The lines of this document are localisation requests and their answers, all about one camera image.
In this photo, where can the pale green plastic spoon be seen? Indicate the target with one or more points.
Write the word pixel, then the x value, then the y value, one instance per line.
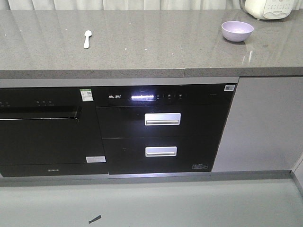
pixel 87 35

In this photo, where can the purple plastic bowl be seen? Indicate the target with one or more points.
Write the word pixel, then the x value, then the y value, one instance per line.
pixel 236 31

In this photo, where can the black disinfection cabinet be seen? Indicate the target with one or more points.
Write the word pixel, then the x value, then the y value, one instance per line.
pixel 121 109

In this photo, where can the black built-in dishwasher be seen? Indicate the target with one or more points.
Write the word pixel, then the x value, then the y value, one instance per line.
pixel 49 131

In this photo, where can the grey cabinet door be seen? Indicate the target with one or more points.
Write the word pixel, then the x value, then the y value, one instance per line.
pixel 264 128

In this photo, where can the black tape strip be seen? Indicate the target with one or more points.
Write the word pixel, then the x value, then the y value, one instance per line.
pixel 95 219

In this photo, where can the white blender appliance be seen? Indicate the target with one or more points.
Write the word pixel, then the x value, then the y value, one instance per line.
pixel 268 9

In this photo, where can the grey side cabinet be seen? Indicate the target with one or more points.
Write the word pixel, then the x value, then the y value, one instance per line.
pixel 297 174

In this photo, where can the white curtain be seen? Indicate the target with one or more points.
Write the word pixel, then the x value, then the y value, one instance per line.
pixel 119 4

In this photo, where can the upper silver drawer handle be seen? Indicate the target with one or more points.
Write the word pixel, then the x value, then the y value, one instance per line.
pixel 162 119

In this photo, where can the silver drawer handle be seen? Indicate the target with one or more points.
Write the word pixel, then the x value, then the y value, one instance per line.
pixel 162 119
pixel 170 151

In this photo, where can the lower silver drawer handle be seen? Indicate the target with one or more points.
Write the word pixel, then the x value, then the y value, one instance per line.
pixel 170 151

